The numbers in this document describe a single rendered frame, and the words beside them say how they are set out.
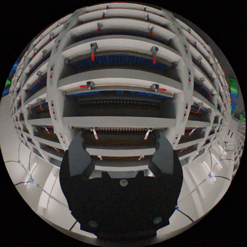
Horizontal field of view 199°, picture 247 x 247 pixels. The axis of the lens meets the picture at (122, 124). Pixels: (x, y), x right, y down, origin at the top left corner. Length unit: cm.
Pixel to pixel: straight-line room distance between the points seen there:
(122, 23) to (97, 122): 56
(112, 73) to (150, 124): 26
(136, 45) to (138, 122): 36
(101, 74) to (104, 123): 20
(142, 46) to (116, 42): 12
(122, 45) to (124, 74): 17
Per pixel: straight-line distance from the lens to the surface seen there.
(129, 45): 38
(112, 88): 32
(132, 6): 88
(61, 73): 44
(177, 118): 42
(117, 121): 30
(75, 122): 36
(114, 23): 52
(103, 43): 38
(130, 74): 28
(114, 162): 67
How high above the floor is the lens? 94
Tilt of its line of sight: 26 degrees up
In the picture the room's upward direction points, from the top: 178 degrees counter-clockwise
